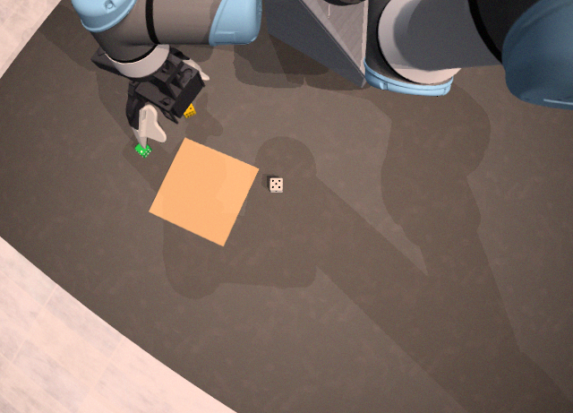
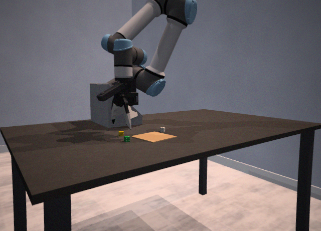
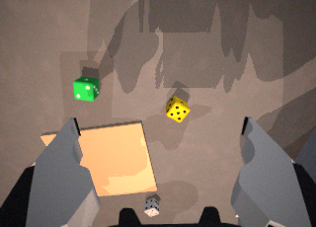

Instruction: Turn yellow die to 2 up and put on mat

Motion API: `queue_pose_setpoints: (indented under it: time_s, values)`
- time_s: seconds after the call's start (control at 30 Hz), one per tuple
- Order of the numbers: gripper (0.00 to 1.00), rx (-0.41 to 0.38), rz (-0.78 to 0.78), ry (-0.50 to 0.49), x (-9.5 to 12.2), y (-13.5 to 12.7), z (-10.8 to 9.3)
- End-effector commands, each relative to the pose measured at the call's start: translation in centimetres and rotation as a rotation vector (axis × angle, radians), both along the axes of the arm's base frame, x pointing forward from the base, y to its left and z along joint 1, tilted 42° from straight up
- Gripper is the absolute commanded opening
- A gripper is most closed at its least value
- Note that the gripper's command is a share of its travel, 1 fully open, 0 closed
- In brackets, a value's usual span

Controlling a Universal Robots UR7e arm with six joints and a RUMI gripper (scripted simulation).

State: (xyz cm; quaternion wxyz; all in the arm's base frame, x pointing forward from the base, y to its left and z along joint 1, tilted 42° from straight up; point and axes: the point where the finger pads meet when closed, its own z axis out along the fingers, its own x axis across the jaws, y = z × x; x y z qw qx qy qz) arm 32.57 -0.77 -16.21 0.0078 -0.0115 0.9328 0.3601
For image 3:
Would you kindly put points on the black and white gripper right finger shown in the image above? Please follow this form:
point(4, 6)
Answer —
point(271, 190)

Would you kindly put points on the green die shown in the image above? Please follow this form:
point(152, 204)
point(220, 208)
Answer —
point(86, 88)

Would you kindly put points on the yellow die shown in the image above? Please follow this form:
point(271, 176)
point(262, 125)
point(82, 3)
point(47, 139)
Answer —
point(177, 109)

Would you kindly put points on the orange flat mat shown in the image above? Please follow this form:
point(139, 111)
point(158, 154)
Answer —
point(118, 158)

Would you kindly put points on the white die with black pips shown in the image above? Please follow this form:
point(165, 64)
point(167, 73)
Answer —
point(151, 207)

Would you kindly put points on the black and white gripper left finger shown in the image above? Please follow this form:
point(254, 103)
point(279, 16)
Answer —
point(55, 191)

